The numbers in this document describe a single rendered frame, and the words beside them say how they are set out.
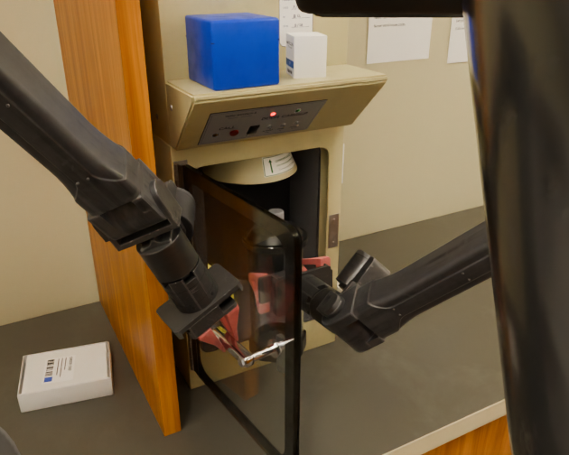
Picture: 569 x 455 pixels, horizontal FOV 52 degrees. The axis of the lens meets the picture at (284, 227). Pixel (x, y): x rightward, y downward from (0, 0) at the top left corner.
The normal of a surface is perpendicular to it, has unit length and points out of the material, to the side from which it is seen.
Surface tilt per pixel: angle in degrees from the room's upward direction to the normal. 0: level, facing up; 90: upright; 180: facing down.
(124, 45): 90
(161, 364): 90
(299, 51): 90
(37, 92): 67
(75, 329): 0
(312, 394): 0
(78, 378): 0
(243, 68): 90
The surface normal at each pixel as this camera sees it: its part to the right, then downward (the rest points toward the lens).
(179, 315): -0.36, -0.73
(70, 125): 0.92, -0.32
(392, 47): 0.48, 0.37
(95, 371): 0.00, -0.91
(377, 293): -0.59, -0.69
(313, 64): 0.23, 0.40
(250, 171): 0.05, 0.02
